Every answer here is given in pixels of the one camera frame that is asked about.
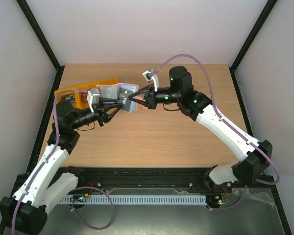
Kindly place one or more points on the tan leather card holder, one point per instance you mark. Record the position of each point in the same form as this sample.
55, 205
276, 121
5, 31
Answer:
114, 91

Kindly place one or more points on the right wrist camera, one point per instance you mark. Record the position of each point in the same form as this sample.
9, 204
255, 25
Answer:
150, 76

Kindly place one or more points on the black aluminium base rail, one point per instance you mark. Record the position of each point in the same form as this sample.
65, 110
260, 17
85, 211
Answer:
193, 180

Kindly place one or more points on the black card stack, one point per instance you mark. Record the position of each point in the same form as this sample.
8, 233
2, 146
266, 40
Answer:
68, 97

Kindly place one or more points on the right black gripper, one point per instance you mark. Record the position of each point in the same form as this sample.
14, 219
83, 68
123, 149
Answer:
151, 98

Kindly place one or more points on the yellow bin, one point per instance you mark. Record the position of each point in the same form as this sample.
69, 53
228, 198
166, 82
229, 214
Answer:
59, 93
107, 82
79, 103

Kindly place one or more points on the white slotted cable duct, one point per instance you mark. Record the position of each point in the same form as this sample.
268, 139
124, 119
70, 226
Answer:
136, 200

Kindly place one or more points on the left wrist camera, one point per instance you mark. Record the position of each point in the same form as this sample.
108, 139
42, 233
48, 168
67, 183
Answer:
93, 96

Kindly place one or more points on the middle yellow bin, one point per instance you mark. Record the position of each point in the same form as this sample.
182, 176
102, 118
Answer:
79, 103

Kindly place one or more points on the red card stack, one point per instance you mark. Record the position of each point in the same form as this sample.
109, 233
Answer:
84, 96

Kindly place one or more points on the left black frame post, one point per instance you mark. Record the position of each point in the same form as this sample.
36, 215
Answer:
27, 12

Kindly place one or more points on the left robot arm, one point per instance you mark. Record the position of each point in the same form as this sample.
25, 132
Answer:
28, 208

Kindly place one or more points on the right black frame post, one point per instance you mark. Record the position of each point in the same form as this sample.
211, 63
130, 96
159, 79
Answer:
270, 4

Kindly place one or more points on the right yellow bin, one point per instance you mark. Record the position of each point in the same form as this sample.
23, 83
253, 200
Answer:
107, 82

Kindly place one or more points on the left yellow bin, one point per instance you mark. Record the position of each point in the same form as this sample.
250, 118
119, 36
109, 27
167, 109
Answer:
59, 93

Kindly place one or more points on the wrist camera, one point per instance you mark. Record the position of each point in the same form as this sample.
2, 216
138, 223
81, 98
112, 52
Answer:
93, 96
150, 76

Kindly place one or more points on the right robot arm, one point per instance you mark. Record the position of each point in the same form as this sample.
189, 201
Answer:
252, 155

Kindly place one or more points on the black frame post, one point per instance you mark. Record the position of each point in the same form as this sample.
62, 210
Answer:
27, 12
270, 4

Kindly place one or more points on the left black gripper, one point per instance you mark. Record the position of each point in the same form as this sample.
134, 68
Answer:
99, 114

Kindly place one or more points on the black vip credit card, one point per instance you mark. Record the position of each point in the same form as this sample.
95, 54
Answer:
124, 99

